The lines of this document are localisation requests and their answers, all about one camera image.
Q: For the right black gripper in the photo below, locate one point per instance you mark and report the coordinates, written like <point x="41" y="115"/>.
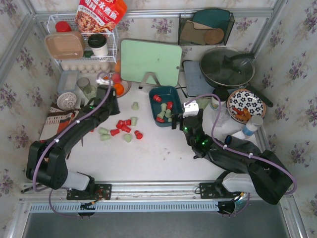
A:
<point x="180" y="119"/>

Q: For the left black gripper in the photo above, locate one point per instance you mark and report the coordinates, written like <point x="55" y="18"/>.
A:
<point x="106" y="92"/>

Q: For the green capsule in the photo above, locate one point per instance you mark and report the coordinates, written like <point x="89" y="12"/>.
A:
<point x="135" y="106"/>
<point x="127" y="138"/>
<point x="168" y="113"/>
<point x="161" y="115"/>

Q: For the green capsule top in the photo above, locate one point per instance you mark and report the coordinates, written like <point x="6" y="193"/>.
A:
<point x="135" y="106"/>

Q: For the red capsule number two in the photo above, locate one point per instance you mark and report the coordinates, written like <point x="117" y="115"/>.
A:
<point x="169" y="105"/>

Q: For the red capsule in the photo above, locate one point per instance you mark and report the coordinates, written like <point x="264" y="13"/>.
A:
<point x="157" y="98"/>
<point x="160" y="120"/>
<point x="138" y="134"/>

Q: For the clear plastic cup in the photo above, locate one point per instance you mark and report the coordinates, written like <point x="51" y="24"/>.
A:
<point x="221" y="116"/>

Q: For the teal storage basket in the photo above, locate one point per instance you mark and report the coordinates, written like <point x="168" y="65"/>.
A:
<point x="167" y="93"/>

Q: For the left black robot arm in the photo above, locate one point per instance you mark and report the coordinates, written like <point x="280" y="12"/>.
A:
<point x="46" y="163"/>

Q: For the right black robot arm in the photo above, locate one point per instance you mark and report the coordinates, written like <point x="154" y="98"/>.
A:
<point x="269" y="177"/>

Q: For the white strainer basket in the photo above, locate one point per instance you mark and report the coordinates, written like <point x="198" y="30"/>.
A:
<point x="66" y="101"/>

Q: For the clear storage box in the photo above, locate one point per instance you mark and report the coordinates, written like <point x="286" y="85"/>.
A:
<point x="68" y="81"/>

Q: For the grey green tumbler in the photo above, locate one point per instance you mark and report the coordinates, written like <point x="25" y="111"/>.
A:
<point x="88" y="90"/>

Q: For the green glass cup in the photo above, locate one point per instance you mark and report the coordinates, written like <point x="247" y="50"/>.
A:
<point x="203" y="102"/>

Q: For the fruit plate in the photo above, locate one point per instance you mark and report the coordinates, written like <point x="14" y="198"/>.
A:
<point x="121" y="86"/>

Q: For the blue grey trivet mat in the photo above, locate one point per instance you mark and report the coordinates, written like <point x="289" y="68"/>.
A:
<point x="195" y="80"/>

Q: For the egg tray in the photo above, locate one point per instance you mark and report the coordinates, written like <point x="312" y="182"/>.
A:
<point x="84" y="67"/>

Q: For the jar with black lid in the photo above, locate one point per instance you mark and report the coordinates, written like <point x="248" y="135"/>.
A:
<point x="221" y="97"/>

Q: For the striped kitchen towel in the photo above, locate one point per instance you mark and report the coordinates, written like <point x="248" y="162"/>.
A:
<point x="57" y="120"/>

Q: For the flower patterned plate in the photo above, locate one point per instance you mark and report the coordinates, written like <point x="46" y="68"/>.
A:
<point x="242" y="104"/>

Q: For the light green cutting board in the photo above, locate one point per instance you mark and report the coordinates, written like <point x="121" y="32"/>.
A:
<point x="140" y="57"/>

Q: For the white cup black lid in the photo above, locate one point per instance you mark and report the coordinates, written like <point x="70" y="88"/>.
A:
<point x="98" y="44"/>

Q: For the white bottle blue label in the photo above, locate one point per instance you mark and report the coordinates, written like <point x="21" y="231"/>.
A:
<point x="252" y="125"/>

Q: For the black frying pan with lid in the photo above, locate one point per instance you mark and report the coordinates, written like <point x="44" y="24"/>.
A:
<point x="229" y="68"/>

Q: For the beige plastic container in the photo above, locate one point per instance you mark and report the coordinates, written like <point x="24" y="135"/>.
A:
<point x="65" y="45"/>

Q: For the red lid jar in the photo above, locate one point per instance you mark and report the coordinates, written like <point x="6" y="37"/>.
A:
<point x="63" y="26"/>

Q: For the red snack bag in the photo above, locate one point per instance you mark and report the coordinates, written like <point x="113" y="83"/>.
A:
<point x="96" y="16"/>

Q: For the black mesh holder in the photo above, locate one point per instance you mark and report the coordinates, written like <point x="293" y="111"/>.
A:
<point x="207" y="27"/>

